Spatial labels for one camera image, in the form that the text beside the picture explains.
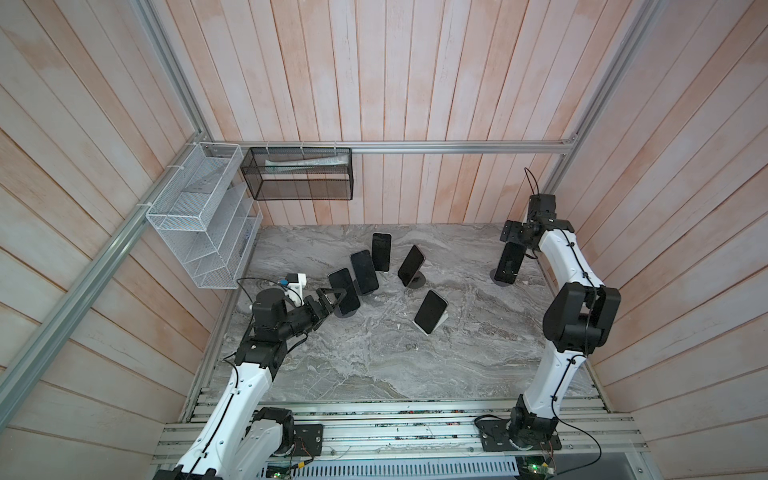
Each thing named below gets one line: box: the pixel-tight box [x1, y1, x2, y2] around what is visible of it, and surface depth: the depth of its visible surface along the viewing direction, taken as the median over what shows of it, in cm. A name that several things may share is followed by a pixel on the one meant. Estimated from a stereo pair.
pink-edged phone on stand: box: [397, 244, 426, 287], surface depth 100 cm
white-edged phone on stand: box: [372, 232, 393, 272], surface depth 106 cm
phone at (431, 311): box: [414, 289, 449, 334], surface depth 88 cm
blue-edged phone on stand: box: [350, 250, 379, 295], surface depth 100 cm
